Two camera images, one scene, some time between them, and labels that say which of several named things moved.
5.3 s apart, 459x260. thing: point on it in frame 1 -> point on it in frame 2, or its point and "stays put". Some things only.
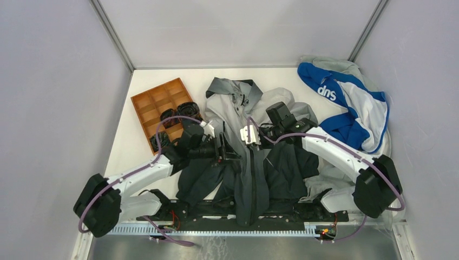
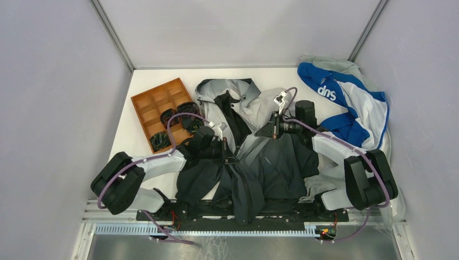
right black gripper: [263, 145] -> [270, 130]
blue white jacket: [365, 124] stays put
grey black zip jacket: [274, 161] stays put
